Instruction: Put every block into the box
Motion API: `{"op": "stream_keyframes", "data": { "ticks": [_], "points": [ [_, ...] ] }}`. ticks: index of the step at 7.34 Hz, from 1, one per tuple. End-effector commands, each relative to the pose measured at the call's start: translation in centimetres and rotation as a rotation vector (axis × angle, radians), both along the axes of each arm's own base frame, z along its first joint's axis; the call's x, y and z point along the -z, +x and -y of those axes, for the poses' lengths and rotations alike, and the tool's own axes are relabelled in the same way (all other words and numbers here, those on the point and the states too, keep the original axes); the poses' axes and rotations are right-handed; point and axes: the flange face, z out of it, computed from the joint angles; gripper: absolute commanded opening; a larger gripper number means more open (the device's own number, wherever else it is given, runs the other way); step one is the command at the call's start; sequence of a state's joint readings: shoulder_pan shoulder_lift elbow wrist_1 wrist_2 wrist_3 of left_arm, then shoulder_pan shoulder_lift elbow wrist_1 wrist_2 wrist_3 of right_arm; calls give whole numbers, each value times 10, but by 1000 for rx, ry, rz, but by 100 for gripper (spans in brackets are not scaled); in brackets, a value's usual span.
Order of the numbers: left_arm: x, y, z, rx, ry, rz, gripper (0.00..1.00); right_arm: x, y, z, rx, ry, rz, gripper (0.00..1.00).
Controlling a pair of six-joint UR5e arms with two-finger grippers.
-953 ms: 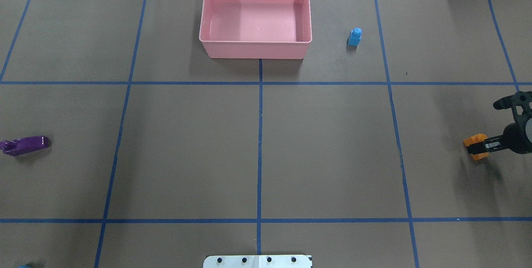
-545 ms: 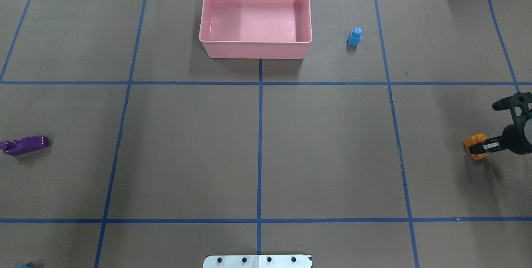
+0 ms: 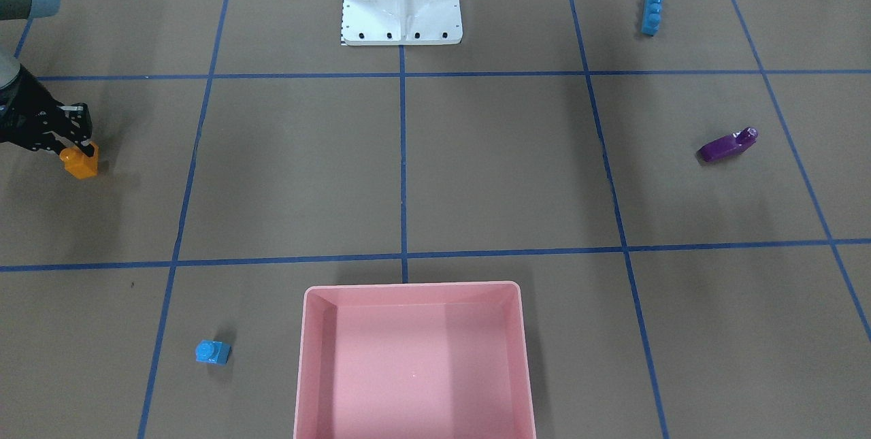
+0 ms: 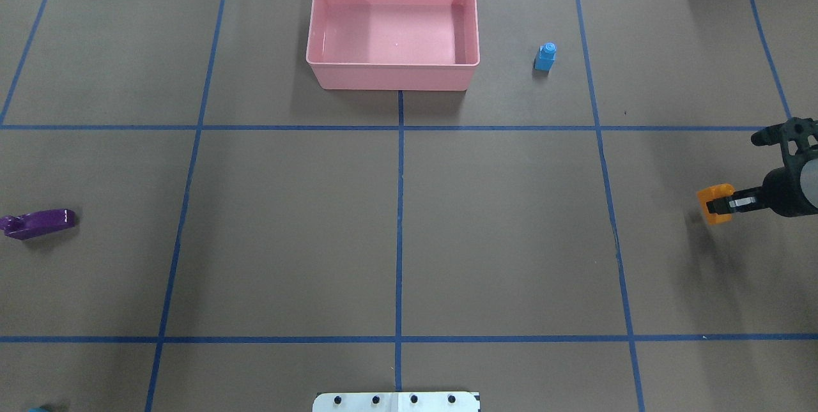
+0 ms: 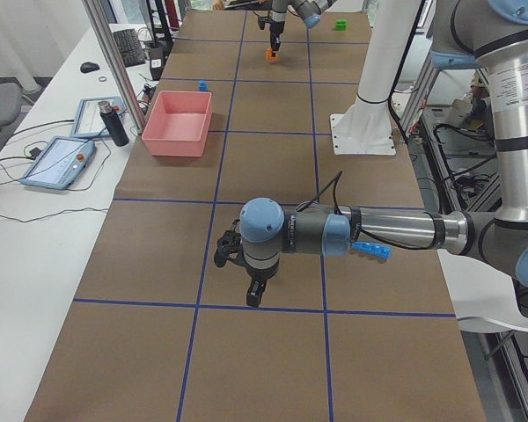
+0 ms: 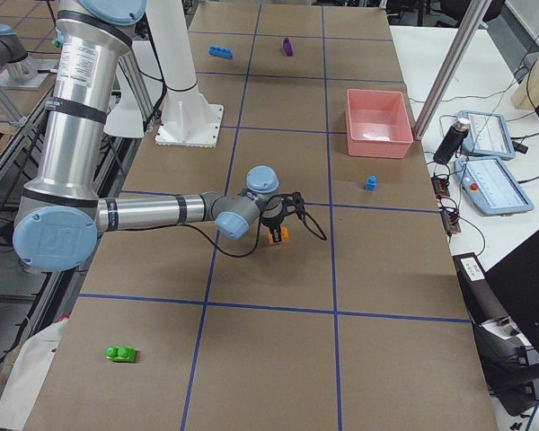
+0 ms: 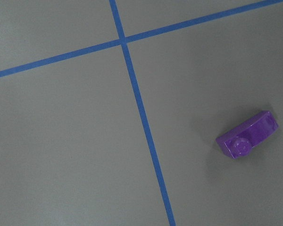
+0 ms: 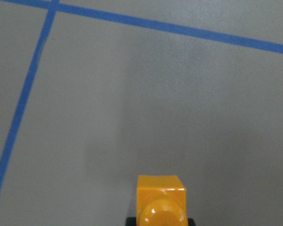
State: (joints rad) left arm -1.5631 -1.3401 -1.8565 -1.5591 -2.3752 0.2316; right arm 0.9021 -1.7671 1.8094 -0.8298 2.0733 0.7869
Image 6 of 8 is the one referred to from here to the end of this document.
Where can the orange toy block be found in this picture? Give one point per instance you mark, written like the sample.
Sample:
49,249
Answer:
284,235

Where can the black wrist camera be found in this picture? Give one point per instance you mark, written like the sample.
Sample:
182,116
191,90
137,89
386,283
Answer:
293,204

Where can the near teach pendant tablet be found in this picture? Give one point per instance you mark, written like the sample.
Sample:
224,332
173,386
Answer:
491,187

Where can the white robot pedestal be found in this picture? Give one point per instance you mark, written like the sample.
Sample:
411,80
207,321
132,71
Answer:
187,117

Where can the green toy block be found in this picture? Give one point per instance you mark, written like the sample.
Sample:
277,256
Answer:
121,354

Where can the black laptop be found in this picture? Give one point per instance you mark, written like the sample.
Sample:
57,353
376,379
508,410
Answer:
515,282

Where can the purple toy block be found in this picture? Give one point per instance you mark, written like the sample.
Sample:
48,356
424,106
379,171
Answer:
287,47

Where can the black water bottle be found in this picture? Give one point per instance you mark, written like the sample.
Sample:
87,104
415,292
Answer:
452,140

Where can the aluminium frame post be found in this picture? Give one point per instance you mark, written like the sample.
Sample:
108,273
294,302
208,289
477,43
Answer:
463,37

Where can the small blue toy block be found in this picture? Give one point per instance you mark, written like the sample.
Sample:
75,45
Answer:
371,183

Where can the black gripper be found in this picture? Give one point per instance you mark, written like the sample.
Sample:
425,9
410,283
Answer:
273,221

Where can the far teach pendant tablet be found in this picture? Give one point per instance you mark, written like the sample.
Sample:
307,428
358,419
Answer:
488,135

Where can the teach pendant tablet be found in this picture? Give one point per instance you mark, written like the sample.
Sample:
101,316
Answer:
491,187
488,135

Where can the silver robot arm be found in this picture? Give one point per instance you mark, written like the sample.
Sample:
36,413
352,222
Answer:
61,216
12,50

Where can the pink plastic box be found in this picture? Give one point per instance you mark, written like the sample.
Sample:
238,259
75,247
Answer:
377,124

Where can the long blue toy block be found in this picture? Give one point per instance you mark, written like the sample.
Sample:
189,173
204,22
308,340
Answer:
220,51

